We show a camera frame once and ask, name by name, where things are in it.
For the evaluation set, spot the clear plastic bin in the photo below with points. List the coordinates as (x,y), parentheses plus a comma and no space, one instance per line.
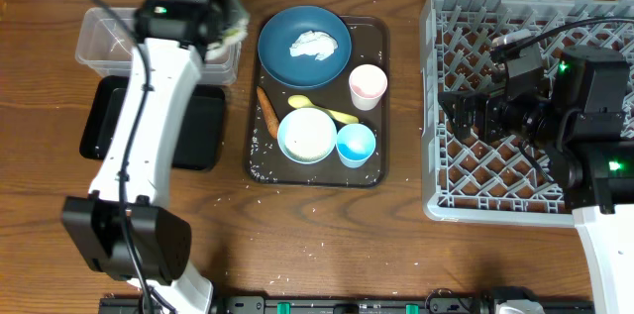
(103,46)

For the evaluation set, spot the grey dishwasher rack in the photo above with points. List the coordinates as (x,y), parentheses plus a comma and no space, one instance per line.
(472,181)

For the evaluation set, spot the pink plastic cup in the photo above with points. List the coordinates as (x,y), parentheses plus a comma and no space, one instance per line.
(367,83)

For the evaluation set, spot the dark blue plate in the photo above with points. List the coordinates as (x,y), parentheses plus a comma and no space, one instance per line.
(303,71)

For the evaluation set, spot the white tissue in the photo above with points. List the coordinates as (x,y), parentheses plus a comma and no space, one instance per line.
(318,44)

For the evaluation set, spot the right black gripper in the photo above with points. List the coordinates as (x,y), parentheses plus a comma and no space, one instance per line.
(475,116)

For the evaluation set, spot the black plastic tray bin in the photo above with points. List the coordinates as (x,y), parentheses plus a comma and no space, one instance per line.
(200,133)

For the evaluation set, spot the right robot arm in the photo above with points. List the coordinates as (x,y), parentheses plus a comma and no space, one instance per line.
(576,122)

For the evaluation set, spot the yellow plastic spoon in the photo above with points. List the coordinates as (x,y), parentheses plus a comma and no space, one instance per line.
(302,101)

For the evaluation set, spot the light blue rice bowl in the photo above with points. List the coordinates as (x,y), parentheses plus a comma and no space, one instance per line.
(306,135)

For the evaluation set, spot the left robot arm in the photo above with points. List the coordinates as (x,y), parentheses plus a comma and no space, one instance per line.
(123,226)

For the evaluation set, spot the light blue plastic cup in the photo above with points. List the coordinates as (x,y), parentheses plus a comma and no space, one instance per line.
(355,144)

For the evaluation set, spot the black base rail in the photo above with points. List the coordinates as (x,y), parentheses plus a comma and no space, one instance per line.
(259,305)

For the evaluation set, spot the orange carrot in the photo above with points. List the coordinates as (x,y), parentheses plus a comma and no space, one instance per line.
(270,117)

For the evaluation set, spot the brown serving tray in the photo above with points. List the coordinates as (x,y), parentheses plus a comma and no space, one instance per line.
(264,162)

